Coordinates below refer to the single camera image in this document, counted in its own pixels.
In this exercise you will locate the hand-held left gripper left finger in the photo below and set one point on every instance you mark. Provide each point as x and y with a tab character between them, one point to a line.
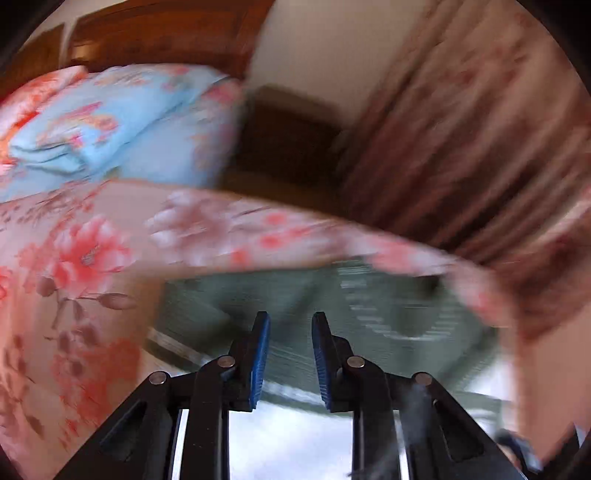
258	355

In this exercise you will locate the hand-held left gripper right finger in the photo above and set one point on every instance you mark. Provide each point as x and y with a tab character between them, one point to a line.
321	364

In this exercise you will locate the green knitted sweater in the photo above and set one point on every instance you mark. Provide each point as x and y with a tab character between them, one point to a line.
300	295

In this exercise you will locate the bed with pink floral sheet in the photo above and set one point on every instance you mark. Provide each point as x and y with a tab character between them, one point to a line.
83	277

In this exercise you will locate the dark wooden nightstand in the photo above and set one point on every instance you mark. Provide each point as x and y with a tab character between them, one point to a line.
286	138

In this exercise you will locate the blue floral pillow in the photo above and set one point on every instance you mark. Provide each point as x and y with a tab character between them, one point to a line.
138	120

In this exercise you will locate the pink floral curtain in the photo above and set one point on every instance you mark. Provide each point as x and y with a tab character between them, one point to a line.
461	138

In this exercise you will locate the large carved wooden headboard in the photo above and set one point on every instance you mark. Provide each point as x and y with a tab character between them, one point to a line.
161	32

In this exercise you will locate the pink floral pillow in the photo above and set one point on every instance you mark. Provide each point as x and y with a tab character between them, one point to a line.
32	101

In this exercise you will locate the small plain wooden headboard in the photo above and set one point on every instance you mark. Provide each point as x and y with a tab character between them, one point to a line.
34	60

